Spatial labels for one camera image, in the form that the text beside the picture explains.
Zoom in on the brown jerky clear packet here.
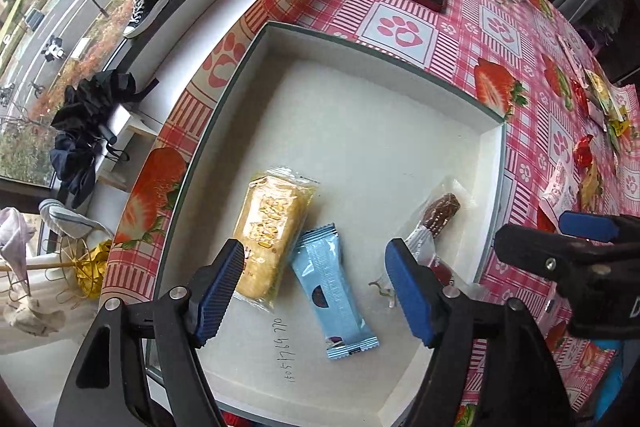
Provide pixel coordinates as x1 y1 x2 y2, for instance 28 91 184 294
397 176 484 299

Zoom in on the yellow rice cracker packet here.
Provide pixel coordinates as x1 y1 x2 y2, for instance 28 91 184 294
233 167 319 312

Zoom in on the light blue snack packet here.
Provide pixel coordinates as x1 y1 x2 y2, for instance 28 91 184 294
291 223 380 361

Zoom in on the gold snack bar packet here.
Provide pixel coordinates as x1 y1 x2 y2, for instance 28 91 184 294
578 161 603 213

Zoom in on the white crispy sandwich packet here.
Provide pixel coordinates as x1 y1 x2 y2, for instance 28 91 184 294
539 159 578 228

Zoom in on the small red candy packet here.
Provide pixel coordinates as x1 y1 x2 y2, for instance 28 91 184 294
573 134 593 169

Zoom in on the pile of assorted snack packets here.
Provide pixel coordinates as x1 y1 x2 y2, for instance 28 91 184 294
556 36 638 155

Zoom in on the white shallow cardboard box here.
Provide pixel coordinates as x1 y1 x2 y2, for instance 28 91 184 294
156 22 506 426

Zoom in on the black folded umbrella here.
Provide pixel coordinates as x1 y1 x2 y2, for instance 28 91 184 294
49 69 158 209

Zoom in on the black high-top sneaker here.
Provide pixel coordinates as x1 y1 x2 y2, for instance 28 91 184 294
122 0 169 40

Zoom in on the strawberry pattern pink tablecloth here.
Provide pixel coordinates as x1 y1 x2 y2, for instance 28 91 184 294
98 0 640 427

